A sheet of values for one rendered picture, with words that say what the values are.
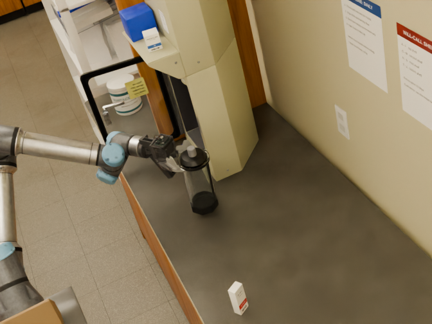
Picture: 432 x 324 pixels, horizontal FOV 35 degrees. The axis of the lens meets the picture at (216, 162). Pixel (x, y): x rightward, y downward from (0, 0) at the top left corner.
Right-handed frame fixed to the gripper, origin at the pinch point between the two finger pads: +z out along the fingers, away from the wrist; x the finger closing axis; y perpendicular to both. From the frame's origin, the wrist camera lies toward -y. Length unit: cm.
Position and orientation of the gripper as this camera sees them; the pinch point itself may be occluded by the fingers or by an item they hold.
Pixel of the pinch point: (192, 162)
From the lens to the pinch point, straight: 232.8
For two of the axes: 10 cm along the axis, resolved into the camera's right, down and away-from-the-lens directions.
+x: 5.0, -6.3, 6.0
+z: 8.4, 1.8, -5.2
